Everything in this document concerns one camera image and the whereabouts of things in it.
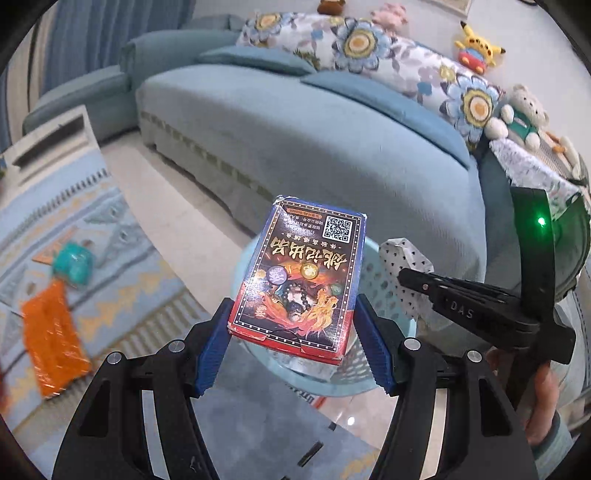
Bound person's right hand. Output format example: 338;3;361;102
484;347;562;446

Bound brown plush toy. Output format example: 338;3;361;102
317;0;346;16

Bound blue curtains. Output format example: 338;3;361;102
0;0;198;153

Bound pink plush toy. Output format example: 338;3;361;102
370;3;409;34

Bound white coffee table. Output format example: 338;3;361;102
2;106;98;186

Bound teal small packet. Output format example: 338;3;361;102
52;242;94;287

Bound yellow pikachu plush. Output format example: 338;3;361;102
454;21;506;75

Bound blue fabric sofa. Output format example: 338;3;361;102
119;30;520;288

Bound floral back cushion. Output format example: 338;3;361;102
236;12;504;150

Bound red card box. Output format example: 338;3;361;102
228;197;367;365

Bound polka dot paper wrapper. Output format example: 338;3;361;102
379;238;435;321

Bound orange foil wrapper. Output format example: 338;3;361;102
22;279;92;398

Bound white teddy bear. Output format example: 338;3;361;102
484;84;579;161

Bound blue patterned rug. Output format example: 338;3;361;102
1;150;378;479

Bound blue ottoman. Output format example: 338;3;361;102
23;65;137;142

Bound white lace throw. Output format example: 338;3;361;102
489;139;581;220

